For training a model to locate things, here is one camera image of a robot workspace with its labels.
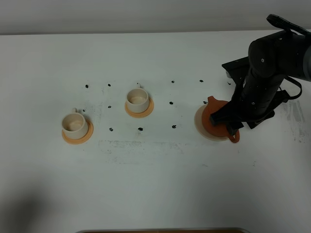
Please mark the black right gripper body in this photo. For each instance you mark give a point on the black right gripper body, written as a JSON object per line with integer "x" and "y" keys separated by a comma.
{"x": 252, "y": 99}

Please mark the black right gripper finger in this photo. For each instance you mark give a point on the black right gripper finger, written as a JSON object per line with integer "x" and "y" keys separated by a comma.
{"x": 224, "y": 112}
{"x": 233, "y": 128}

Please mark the brown clay teapot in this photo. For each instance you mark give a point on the brown clay teapot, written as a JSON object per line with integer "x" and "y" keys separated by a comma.
{"x": 220, "y": 130}

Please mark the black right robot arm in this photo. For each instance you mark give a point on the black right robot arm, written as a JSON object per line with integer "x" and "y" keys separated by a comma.
{"x": 284, "y": 55}

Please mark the beige teapot saucer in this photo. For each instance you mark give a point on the beige teapot saucer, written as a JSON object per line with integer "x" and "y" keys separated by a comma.
{"x": 199, "y": 126}

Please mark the orange coaster centre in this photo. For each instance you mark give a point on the orange coaster centre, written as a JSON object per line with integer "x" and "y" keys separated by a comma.
{"x": 143, "y": 114}

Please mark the orange coaster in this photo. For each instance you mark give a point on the orange coaster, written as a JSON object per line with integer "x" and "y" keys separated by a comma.
{"x": 143, "y": 114}
{"x": 83, "y": 139}

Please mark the white teacup centre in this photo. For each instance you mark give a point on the white teacup centre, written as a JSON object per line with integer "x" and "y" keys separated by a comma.
{"x": 137, "y": 100}

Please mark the white teacup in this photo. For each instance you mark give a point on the white teacup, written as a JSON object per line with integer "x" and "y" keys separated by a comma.
{"x": 137, "y": 100}
{"x": 74, "y": 125}

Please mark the brown tray edge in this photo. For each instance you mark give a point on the brown tray edge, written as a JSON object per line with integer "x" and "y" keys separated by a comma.
{"x": 197, "y": 230}

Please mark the white teacup left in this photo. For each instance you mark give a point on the white teacup left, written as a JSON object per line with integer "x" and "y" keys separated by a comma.
{"x": 74, "y": 125}

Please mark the orange coaster left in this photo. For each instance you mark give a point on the orange coaster left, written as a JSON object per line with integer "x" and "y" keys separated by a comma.
{"x": 83, "y": 139}

